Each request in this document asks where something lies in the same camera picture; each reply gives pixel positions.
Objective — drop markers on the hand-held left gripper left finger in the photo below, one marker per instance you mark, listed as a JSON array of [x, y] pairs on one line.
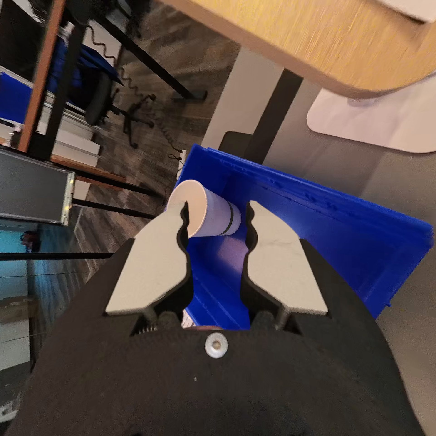
[[150, 265]]

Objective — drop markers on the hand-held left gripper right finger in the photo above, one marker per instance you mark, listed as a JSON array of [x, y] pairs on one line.
[[282, 269]]

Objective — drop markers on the blue plastic bin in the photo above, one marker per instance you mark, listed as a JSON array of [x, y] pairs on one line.
[[340, 238]]

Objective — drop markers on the white paper cup green band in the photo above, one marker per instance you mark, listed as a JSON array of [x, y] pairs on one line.
[[211, 214]]

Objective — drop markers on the brown-edged desk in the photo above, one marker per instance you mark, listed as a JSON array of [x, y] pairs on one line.
[[41, 75], [88, 168]]

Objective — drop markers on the white desk foot plate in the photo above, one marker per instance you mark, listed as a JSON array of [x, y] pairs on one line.
[[374, 126]]

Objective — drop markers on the black-framed desk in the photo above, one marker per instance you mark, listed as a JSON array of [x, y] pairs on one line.
[[153, 64]]

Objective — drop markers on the wooden desk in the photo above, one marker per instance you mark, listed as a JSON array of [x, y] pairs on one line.
[[306, 34]]

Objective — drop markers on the black metal-edged case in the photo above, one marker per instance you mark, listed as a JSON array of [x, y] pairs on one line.
[[30, 187]]

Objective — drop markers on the black office chair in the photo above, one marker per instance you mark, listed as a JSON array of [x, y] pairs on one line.
[[98, 102]]

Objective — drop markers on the blue storage bin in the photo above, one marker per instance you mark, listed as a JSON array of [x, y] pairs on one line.
[[13, 98]]

